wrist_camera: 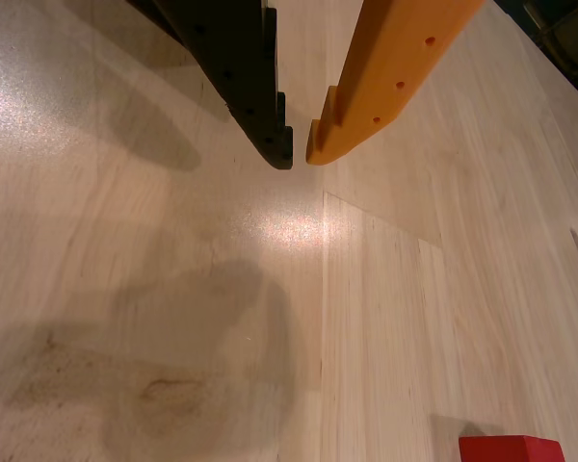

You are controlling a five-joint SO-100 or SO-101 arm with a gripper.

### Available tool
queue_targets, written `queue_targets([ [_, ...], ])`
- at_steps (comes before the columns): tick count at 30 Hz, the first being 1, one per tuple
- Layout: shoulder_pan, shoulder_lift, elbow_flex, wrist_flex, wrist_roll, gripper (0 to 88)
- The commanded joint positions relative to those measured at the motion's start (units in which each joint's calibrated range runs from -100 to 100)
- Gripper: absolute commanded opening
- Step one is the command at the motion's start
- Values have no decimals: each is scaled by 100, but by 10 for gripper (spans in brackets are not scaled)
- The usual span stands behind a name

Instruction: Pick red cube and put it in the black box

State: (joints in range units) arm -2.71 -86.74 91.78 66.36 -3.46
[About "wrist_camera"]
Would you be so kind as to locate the red wooden cube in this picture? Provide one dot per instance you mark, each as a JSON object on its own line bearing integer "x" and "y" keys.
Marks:
{"x": 506, "y": 450}

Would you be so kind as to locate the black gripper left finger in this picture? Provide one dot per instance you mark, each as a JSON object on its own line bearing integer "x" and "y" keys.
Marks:
{"x": 241, "y": 72}

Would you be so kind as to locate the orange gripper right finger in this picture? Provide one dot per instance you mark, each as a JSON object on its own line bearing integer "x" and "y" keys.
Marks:
{"x": 380, "y": 86}

